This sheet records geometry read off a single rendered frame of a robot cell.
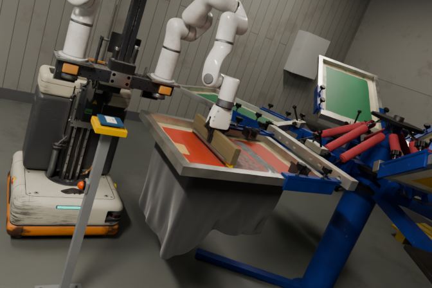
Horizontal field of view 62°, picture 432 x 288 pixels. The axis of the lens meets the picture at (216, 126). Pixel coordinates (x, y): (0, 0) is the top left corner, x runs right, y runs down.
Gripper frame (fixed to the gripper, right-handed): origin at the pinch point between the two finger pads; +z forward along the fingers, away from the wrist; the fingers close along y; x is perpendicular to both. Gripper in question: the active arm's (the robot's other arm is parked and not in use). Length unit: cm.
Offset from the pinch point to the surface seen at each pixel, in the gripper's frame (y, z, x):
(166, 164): 17.3, 16.0, -2.8
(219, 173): 10.7, 5.4, 28.7
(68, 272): 43, 81, -16
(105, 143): 43.2, 13.4, -11.5
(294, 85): -313, -28, -313
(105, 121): 46.1, 3.4, -9.3
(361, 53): -398, -111, -282
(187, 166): 24.7, 4.2, 28.6
